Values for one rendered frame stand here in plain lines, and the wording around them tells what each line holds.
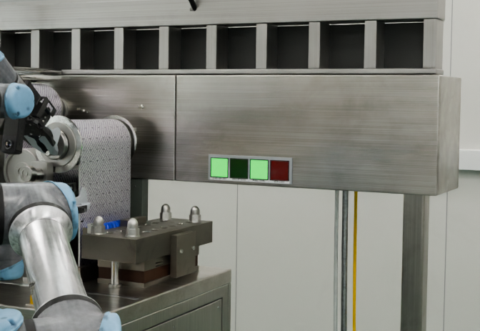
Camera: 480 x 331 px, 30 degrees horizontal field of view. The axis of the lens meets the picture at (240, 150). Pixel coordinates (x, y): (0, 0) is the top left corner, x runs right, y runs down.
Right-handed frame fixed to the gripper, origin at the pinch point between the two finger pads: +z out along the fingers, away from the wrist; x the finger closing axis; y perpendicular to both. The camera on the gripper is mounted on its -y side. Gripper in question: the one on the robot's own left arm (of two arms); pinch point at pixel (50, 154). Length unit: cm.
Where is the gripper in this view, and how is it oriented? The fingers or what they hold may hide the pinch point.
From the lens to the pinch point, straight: 231.1
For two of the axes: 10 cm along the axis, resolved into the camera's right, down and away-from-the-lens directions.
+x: -9.0, -0.4, 4.3
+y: 2.9, -7.9, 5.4
